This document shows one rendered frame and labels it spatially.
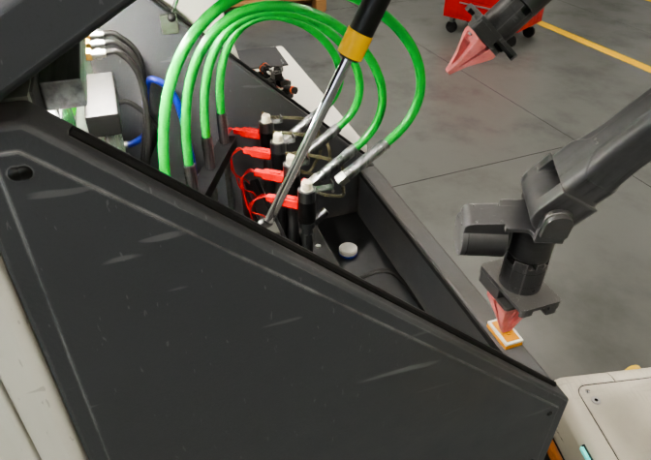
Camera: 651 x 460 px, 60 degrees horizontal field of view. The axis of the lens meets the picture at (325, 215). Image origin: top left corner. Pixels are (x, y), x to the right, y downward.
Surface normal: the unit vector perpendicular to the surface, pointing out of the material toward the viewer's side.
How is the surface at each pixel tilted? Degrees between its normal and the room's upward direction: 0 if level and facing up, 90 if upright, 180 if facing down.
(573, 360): 0
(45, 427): 90
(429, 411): 90
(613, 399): 0
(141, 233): 90
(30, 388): 90
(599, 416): 0
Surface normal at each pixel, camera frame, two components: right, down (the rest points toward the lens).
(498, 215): -0.07, -0.66
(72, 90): 0.33, 0.55
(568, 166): -0.85, -0.37
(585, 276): 0.00, -0.81
